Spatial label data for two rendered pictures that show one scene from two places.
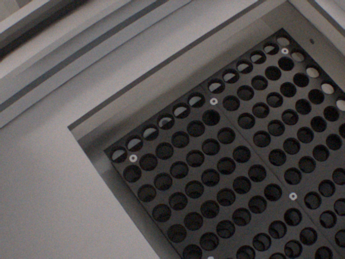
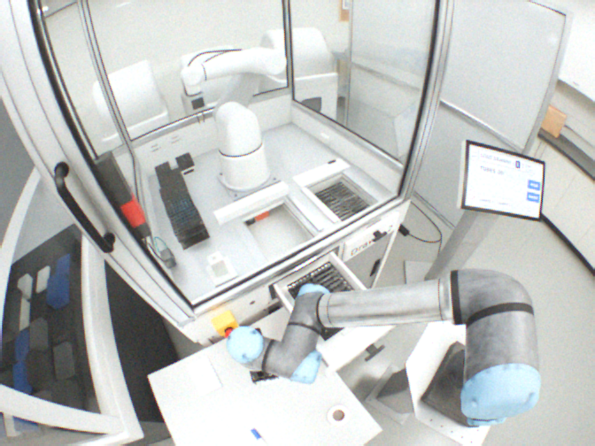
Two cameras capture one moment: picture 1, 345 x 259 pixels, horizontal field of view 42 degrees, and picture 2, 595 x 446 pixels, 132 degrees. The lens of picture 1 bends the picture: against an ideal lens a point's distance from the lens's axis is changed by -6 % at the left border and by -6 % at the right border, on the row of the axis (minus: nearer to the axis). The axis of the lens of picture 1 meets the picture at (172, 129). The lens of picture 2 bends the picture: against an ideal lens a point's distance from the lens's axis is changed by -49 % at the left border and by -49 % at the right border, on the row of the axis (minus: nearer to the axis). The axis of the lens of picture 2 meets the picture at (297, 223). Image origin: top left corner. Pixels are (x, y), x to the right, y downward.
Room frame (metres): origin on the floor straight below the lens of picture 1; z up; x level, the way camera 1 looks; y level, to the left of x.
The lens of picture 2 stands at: (0.85, -0.32, 1.67)
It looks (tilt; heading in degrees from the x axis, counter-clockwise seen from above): 48 degrees down; 177
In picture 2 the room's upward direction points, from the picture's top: 3 degrees counter-clockwise
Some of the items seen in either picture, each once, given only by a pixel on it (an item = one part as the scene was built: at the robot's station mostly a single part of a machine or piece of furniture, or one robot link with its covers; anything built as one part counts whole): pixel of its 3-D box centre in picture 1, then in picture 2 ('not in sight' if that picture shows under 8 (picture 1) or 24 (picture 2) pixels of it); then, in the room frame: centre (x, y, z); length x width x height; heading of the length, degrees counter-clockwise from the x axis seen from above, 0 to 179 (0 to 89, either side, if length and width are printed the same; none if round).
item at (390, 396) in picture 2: not in sight; (419, 387); (0.84, 0.23, 0.38); 0.30 x 0.30 x 0.76; 43
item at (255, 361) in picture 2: not in sight; (249, 349); (0.70, -0.43, 1.12); 0.09 x 0.08 x 0.11; 67
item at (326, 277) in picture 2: not in sight; (327, 300); (0.49, -0.21, 0.87); 0.22 x 0.18 x 0.06; 27
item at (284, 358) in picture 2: not in sight; (295, 355); (0.72, -0.33, 1.11); 0.11 x 0.11 x 0.08; 67
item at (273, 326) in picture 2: not in sight; (268, 413); (0.84, -0.49, 0.38); 0.62 x 0.58 x 0.76; 117
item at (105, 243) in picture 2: not in sight; (85, 215); (0.59, -0.64, 1.45); 0.05 x 0.03 x 0.19; 27
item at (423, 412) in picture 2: not in sight; (454, 378); (0.85, 0.25, 0.70); 0.45 x 0.44 x 0.12; 43
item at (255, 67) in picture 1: (206, 94); not in sight; (0.15, -0.03, 0.90); 0.18 x 0.02 x 0.01; 117
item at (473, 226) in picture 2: not in sight; (462, 253); (0.18, 0.71, 0.51); 0.50 x 0.45 x 1.02; 164
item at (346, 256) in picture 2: not in sight; (372, 235); (0.24, 0.02, 0.87); 0.29 x 0.02 x 0.11; 117
